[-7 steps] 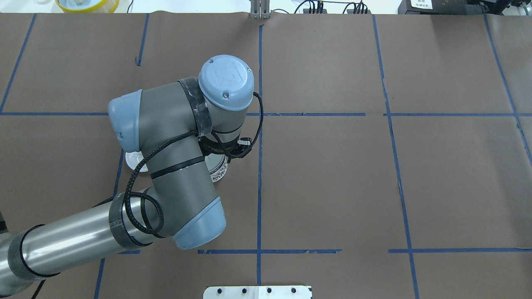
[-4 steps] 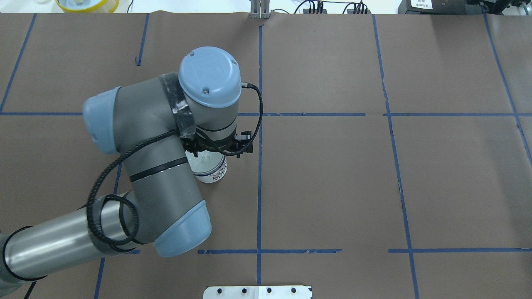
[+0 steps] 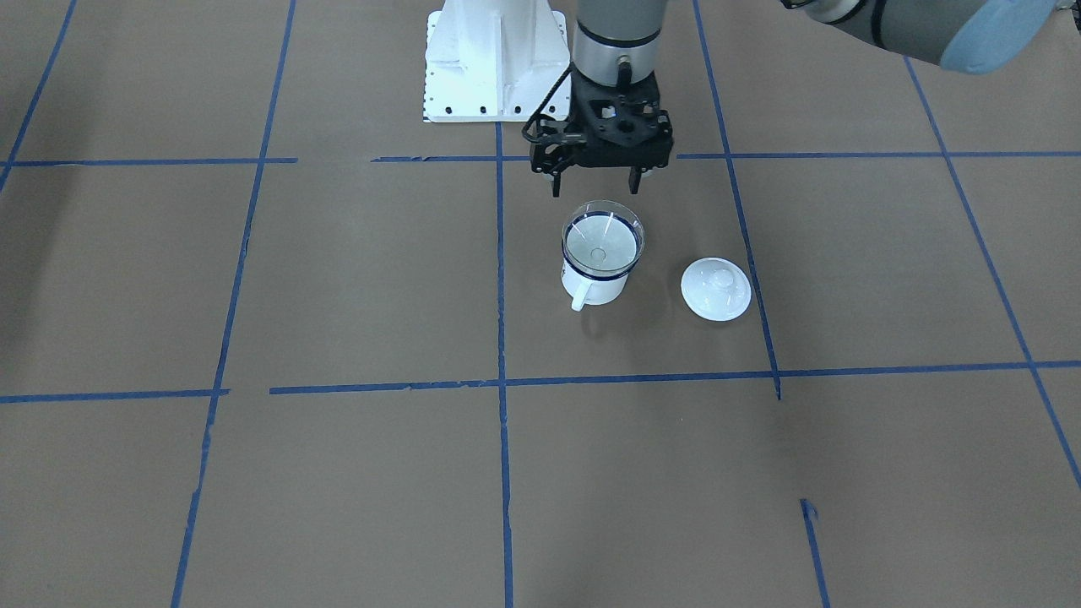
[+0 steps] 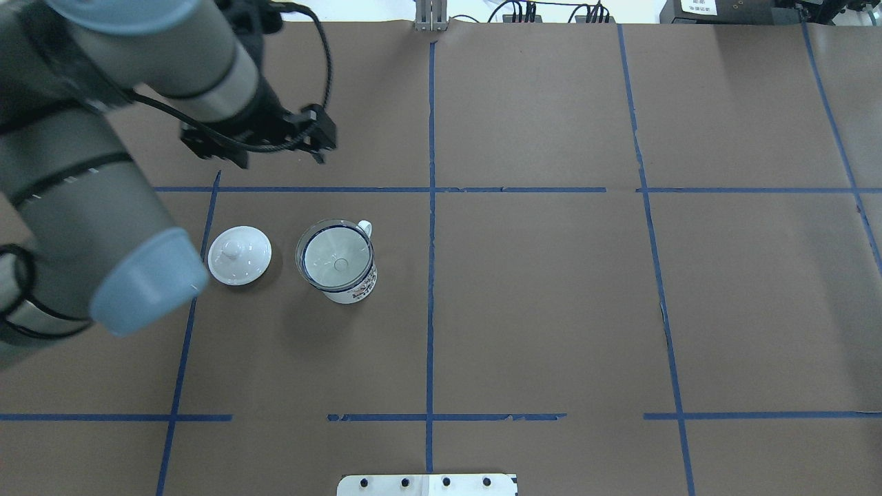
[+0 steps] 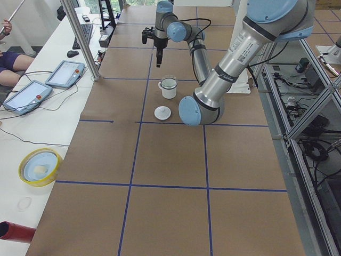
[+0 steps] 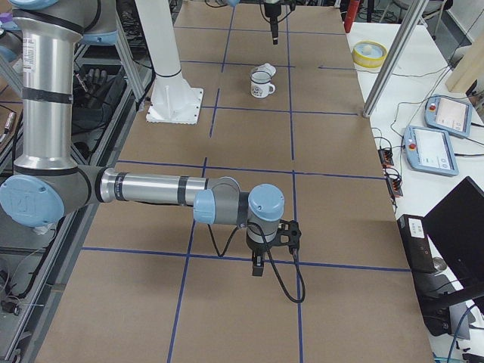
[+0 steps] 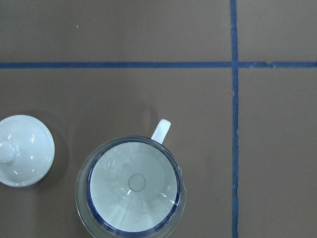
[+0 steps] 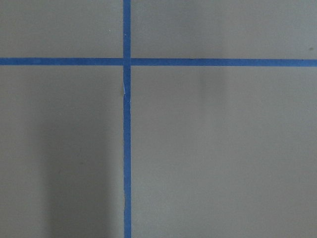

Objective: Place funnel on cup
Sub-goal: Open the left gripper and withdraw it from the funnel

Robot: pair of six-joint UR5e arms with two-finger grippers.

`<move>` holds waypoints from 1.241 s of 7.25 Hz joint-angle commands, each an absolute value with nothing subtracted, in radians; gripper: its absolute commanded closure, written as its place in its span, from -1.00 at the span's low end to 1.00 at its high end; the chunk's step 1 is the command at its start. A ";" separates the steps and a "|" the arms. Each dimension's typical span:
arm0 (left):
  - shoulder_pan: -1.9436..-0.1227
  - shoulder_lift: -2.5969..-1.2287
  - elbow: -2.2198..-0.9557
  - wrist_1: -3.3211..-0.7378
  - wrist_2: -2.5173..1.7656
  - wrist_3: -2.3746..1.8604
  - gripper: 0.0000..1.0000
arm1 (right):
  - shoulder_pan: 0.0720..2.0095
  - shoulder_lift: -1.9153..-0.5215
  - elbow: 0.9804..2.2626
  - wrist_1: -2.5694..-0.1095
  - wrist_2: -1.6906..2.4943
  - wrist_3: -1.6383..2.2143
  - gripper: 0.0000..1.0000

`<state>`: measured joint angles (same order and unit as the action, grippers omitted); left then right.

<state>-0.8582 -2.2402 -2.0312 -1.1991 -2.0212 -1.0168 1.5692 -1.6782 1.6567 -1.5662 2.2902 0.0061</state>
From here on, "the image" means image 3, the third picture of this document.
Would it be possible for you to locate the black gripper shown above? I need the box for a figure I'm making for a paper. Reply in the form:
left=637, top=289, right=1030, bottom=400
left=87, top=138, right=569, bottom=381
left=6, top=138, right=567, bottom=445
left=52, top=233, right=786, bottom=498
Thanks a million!
left=522, top=72, right=673, bottom=198

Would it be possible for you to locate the clear plastic funnel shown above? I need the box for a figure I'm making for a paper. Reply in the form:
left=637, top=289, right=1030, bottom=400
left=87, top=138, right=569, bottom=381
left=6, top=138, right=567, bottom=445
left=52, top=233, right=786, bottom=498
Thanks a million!
left=562, top=200, right=645, bottom=281

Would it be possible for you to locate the white enamel mug lid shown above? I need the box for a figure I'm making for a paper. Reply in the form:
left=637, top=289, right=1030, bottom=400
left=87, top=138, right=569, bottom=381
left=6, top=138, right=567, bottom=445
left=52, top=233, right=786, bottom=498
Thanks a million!
left=680, top=257, right=752, bottom=322

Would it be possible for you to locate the white enamel mug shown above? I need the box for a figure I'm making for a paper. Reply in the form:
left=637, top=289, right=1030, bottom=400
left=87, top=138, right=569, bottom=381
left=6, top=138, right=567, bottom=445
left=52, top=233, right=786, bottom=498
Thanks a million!
left=561, top=210, right=645, bottom=312

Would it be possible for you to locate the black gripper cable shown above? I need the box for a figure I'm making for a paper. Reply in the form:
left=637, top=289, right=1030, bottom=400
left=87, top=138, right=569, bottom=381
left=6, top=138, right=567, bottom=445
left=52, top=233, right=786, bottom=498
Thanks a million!
left=522, top=68, right=575, bottom=140

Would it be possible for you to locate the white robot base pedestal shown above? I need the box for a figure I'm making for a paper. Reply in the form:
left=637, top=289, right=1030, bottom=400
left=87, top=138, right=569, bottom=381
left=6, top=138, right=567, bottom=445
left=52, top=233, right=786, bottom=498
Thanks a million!
left=422, top=1, right=573, bottom=123

